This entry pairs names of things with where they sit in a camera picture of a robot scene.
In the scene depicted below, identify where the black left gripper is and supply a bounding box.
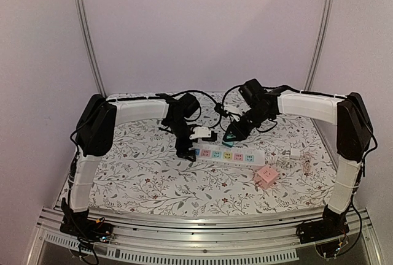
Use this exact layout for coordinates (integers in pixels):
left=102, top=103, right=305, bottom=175
left=167, top=118, right=198, bottom=163

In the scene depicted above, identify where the pink cube socket adapter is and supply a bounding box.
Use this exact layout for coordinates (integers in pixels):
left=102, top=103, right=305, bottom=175
left=254, top=164, right=279, bottom=190

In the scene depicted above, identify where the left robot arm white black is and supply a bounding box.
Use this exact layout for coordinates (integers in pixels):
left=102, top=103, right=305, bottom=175
left=60, top=93, right=200, bottom=241

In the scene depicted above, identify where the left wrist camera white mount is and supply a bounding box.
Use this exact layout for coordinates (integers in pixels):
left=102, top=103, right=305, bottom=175
left=189, top=126, right=217, bottom=142

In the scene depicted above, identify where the white colourful power strip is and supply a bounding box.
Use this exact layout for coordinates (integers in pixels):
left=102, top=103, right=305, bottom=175
left=195, top=144, right=265, bottom=167

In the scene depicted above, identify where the left aluminium frame post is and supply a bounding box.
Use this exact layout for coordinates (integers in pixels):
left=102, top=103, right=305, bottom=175
left=74, top=0, right=107, bottom=97

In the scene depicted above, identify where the floral patterned table mat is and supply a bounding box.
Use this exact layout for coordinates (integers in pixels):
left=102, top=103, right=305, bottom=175
left=60, top=91, right=343, bottom=217

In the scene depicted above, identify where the white USB charger block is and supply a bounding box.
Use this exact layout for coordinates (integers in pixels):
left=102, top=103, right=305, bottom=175
left=290, top=150, right=301, bottom=159

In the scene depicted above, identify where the teal cube charger plug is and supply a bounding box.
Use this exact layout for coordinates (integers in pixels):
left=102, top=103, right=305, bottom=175
left=222, top=133, right=236, bottom=148

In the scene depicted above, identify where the aluminium frame post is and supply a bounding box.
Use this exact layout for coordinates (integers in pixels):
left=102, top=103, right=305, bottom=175
left=74, top=0, right=107, bottom=97
left=303, top=0, right=334, bottom=91

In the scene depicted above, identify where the aluminium front rail base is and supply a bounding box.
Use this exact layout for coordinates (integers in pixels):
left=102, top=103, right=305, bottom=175
left=26, top=205, right=384, bottom=265

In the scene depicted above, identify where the pink charging cable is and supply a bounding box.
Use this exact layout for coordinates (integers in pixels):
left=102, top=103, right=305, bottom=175
left=300, top=151, right=313, bottom=174

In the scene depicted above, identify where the right aluminium frame post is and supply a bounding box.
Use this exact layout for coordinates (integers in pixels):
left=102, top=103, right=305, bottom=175
left=303, top=0, right=334, bottom=91

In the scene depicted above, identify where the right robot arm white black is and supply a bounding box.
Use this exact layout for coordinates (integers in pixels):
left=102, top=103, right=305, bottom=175
left=224, top=79, right=378, bottom=244

